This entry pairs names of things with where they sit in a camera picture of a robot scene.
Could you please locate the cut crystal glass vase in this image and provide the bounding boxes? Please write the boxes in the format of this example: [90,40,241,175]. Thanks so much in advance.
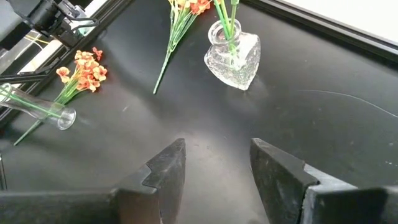
[203,17,262,91]

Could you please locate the orange spray flower bunch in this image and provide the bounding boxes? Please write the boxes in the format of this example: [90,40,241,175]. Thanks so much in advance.
[12,46,108,147]
[152,0,213,95]

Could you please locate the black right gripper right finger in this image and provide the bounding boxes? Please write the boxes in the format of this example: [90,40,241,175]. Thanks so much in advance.
[249,138,398,224]

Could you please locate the clear smooth glass vase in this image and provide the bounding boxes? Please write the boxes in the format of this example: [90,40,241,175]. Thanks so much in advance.
[0,82,77,131]

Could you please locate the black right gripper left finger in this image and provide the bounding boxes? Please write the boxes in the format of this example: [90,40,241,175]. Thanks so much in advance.
[0,138,187,224]

